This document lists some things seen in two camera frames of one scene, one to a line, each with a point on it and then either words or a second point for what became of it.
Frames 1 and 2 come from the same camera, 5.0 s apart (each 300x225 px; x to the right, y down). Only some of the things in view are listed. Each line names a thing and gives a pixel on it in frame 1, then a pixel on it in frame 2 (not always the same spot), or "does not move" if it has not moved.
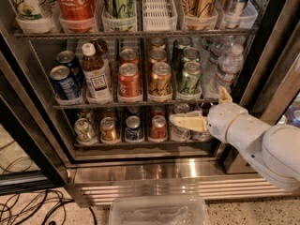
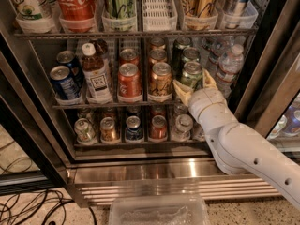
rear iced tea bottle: x=101 y=48 does not move
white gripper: x=221 y=121 -> x=204 y=101
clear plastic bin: x=158 y=210 does not move
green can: x=190 y=78 does not move
